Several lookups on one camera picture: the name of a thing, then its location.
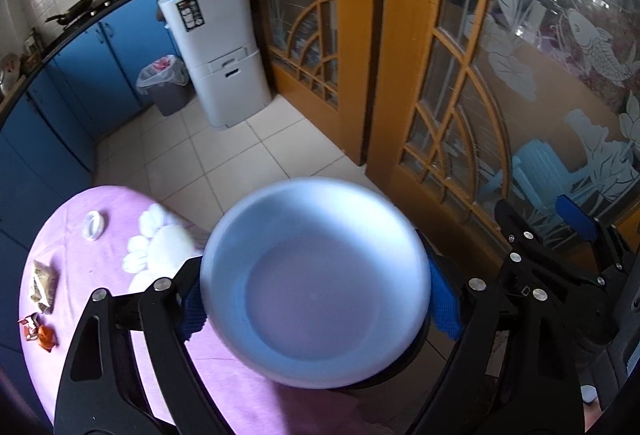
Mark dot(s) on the black kitchen countertop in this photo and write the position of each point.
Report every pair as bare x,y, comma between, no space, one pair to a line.
37,60

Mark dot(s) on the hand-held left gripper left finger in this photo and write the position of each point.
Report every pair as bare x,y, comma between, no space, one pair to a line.
192,315

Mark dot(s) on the blue base cabinets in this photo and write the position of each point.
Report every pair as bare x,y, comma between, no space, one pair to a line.
75,80

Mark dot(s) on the orange and white wrapper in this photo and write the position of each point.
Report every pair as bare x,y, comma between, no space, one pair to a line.
30,325

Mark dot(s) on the silver pot lid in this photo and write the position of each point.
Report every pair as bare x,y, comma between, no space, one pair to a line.
7,75

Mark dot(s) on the grey trash bin with bag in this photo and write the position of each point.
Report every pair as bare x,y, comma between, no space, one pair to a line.
150,80

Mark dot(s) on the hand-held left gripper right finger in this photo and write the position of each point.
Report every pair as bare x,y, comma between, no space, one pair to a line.
445,300

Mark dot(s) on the wooden etched glass door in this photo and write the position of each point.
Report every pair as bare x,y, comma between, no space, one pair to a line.
350,15
410,40

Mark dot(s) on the white bottle cap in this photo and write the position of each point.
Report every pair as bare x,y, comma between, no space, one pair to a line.
93,225

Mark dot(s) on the beige snack packet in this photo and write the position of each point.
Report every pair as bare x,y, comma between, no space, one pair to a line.
42,287

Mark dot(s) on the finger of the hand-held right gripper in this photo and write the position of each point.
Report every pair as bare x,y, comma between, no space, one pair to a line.
510,225
575,215

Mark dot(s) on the tall white storage cabinet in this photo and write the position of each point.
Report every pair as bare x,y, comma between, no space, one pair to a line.
225,80

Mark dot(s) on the orange peel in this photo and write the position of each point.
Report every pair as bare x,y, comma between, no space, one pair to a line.
46,339

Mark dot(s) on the blue plastic bowl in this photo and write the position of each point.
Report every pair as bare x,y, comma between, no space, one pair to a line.
317,285

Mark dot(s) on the black wok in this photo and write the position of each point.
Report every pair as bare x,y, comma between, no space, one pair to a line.
70,12

